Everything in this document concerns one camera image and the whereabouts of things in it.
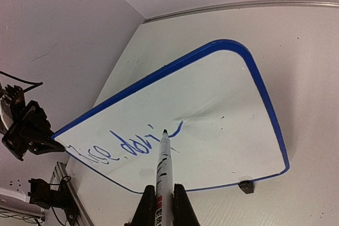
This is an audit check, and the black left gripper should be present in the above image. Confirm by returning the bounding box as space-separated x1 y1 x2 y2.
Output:
1 85 65 161

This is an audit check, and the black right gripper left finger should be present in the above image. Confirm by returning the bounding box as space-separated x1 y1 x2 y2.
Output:
131 185 156 226

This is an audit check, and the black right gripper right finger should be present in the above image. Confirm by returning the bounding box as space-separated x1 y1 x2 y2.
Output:
173 184 200 226

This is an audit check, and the white blue marker pen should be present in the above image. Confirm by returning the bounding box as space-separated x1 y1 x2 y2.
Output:
155 129 174 226

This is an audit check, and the blue framed whiteboard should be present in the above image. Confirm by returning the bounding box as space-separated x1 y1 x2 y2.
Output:
53 39 290 194

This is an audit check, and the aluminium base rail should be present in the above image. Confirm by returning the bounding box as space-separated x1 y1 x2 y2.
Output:
50 162 94 226

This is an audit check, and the left camera black cable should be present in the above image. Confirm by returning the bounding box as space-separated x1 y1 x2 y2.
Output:
0 70 44 92

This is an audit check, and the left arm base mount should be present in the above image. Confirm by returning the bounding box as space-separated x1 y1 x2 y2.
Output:
28 175 80 223

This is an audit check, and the wire whiteboard stand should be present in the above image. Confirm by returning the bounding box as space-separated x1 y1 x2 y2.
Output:
238 180 255 194

